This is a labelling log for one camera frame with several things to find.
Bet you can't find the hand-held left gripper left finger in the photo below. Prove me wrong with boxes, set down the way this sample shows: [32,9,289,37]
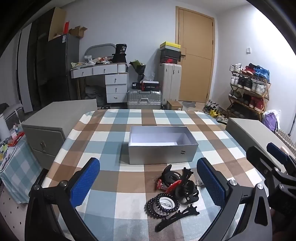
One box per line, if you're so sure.
[24,158,100,241]

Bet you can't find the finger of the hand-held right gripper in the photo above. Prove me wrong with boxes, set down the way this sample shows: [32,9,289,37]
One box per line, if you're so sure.
[246,146,287,186]
[266,142,296,173]

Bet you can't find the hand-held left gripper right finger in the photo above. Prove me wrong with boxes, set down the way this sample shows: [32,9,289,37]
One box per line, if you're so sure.
[196,158,273,241]

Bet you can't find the red curved hair clip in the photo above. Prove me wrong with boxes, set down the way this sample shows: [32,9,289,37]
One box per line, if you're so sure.
[165,180,182,193]

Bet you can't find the white round badge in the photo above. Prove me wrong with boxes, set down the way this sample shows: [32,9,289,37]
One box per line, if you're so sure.
[157,197,176,211]

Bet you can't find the silver rectangular box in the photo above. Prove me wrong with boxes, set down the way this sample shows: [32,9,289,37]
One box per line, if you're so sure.
[128,126,199,165]

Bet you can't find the black spiral hair tie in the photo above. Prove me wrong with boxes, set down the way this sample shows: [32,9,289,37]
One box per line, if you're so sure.
[144,193,180,219]

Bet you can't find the woven basket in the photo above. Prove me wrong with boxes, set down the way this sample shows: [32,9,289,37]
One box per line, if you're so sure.
[275,128,295,146]

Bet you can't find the grey cabinet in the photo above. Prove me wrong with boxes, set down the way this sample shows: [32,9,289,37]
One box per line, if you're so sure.
[225,117,287,163]
[21,99,97,164]

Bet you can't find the small black claw clip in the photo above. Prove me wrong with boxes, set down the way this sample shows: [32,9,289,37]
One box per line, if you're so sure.
[183,167,193,183]

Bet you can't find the large black claw clip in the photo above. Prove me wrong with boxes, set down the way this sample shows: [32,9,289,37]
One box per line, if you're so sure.
[174,182,200,205]

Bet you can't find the purple backpack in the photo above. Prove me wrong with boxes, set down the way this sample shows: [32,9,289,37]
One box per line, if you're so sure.
[262,112,279,132]

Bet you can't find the black round hair clip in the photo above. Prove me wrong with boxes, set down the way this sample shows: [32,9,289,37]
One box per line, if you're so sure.
[161,164,183,186]

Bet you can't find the checked tablecloth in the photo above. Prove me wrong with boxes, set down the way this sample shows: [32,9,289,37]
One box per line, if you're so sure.
[43,109,262,241]

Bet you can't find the black flat barrette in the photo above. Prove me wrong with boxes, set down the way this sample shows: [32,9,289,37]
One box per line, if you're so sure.
[155,204,200,232]

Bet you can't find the wooden shoe rack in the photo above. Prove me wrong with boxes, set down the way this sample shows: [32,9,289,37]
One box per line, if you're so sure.
[228,70,271,121]

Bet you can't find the pile of sandals and shoes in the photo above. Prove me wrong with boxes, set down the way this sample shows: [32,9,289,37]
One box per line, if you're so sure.
[203,100,229,123]

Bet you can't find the blue checked cloth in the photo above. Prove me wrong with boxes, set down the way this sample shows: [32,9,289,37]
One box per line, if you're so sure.
[0,139,42,204]

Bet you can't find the rows of sneakers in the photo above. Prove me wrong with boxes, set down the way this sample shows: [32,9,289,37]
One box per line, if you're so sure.
[229,63,270,110]

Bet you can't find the white perforated board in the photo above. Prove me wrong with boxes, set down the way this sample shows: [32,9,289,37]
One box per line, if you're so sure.
[0,185,30,241]

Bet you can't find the colourful toy clutter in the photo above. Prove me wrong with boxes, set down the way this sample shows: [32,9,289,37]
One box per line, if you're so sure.
[0,130,26,153]

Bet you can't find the brown cardboard box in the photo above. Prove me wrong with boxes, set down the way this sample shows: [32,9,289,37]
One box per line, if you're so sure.
[166,100,183,111]

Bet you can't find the grey clothes heap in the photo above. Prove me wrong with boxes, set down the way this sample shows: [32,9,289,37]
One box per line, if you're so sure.
[84,85,107,106]

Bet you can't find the translucent storage box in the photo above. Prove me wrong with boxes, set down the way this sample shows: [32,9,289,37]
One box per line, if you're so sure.
[3,105,25,130]

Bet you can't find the wooden door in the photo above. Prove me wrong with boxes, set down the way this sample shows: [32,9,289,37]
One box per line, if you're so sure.
[175,6,215,103]

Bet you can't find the silver ribbed suitcase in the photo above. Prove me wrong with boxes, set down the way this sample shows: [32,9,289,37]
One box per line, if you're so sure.
[127,90,162,110]

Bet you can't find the white desk with drawers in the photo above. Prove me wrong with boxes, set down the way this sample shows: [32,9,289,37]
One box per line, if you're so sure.
[70,62,129,103]

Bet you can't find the white upright suitcase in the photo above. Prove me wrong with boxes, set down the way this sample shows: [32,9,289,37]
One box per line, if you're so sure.
[158,63,182,106]

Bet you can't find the black and red box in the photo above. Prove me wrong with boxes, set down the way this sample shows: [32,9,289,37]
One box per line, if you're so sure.
[141,81,160,91]

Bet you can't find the black refrigerator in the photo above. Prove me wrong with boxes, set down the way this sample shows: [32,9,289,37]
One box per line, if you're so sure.
[45,34,80,102]

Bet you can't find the desk clutter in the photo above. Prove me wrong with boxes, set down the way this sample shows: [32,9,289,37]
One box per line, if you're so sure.
[72,56,114,69]

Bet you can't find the dark wardrobe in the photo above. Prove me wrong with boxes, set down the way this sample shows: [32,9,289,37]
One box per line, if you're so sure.
[30,9,56,110]

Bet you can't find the bouquet in black wrap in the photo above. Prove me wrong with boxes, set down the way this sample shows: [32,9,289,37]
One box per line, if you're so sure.
[129,60,147,82]

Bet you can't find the white curtain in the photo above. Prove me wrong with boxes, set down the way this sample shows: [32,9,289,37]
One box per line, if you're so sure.
[17,23,33,113]

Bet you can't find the black bag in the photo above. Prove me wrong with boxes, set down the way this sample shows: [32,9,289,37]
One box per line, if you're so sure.
[112,53,127,63]

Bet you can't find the grey arched mirror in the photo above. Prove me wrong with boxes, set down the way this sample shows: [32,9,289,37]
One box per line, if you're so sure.
[84,43,116,62]

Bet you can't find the yellow shoe box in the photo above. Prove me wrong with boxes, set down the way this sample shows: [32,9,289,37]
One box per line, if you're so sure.
[159,42,181,50]

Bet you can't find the open cardboard box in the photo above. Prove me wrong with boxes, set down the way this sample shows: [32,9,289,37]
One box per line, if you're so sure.
[69,26,88,39]

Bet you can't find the flat cardboard sheet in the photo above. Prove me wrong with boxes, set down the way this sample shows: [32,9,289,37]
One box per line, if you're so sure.
[48,7,66,42]

